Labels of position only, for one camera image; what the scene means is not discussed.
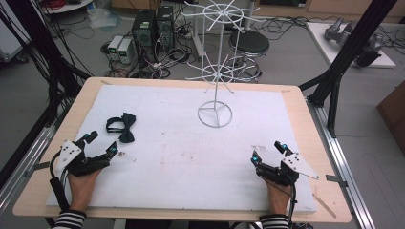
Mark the person's right hand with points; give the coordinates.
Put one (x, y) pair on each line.
(278, 197)

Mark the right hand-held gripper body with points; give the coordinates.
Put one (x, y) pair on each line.
(286, 170)

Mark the black round stool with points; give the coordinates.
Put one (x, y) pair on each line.
(249, 43)

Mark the black bow tie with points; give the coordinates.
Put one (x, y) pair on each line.
(126, 125)

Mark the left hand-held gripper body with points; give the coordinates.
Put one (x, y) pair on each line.
(74, 160)

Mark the white foam mat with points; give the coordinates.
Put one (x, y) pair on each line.
(191, 165)

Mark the aluminium rail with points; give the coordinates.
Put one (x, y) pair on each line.
(25, 165)
(342, 165)

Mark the person's left hand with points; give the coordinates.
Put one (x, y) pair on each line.
(82, 189)

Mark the round white table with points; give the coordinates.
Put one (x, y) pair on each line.
(68, 6)

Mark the thin wooden stick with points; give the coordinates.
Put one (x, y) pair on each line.
(324, 206)

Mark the white board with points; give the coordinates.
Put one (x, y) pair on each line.
(321, 41)

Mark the clear plastic bag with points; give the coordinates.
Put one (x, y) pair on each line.
(103, 17)

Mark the brown wooden cabinet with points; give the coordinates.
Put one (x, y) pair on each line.
(393, 114)

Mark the black computer tower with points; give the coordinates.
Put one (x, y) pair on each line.
(165, 27)
(144, 30)

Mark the black frame post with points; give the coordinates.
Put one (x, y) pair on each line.
(347, 54)
(47, 54)

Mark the grey power supply unit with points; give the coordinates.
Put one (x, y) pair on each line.
(114, 46)
(124, 51)

